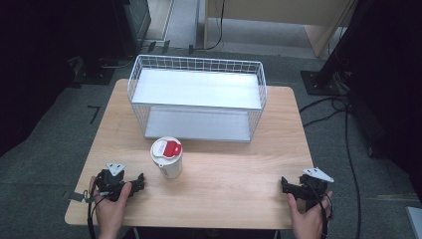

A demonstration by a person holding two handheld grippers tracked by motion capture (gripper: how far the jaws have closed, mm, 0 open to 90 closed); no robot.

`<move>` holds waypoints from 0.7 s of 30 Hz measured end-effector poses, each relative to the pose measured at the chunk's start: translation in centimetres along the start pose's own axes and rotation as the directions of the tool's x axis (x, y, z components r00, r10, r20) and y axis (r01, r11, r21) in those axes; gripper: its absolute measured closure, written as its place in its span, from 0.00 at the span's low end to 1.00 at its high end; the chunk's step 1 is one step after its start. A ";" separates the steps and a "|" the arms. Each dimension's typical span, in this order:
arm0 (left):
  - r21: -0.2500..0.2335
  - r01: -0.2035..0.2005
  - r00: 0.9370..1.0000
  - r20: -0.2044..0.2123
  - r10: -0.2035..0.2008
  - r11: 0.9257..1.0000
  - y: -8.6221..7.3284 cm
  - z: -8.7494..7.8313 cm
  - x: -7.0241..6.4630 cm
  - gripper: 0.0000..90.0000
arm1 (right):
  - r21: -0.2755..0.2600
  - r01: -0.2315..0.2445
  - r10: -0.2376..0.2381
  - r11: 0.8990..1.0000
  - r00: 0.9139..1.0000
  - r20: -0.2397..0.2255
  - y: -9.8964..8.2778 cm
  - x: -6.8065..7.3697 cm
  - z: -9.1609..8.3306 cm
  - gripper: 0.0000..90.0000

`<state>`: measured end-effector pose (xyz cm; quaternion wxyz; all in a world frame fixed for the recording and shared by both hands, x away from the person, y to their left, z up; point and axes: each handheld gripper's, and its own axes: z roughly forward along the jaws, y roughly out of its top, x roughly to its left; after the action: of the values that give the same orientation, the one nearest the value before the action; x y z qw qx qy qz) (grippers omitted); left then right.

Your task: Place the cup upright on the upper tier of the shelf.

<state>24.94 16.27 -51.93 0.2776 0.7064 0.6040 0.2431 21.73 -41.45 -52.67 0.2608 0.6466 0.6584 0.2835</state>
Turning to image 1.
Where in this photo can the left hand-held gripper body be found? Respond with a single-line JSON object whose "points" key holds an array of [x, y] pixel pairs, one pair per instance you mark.
{"points": [[111, 181]]}

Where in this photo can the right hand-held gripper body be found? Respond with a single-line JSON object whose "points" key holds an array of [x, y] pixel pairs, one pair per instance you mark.
{"points": [[315, 186]]}

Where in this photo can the white cup with red lid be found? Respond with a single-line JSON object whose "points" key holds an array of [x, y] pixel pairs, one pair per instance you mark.
{"points": [[167, 156]]}

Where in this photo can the person's right hand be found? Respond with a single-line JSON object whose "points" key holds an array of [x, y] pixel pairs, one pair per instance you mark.
{"points": [[308, 220]]}

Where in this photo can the person's left hand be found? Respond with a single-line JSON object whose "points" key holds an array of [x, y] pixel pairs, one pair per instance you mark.
{"points": [[109, 212]]}

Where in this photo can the grey flat panel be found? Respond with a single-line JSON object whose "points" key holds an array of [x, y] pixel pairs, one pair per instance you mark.
{"points": [[415, 222]]}

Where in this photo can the black stand base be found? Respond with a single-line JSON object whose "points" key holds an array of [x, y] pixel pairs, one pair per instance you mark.
{"points": [[91, 71]]}

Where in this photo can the black metal stand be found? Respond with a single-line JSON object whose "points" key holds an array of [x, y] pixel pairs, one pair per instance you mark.
{"points": [[341, 53]]}

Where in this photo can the black curtain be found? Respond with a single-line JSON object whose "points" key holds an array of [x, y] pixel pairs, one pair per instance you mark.
{"points": [[33, 66]]}

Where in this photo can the dark equipment cabinet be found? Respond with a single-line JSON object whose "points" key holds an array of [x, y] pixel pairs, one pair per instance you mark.
{"points": [[132, 23]]}

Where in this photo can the light wooden cabinet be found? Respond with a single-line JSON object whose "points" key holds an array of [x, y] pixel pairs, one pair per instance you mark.
{"points": [[275, 13]]}

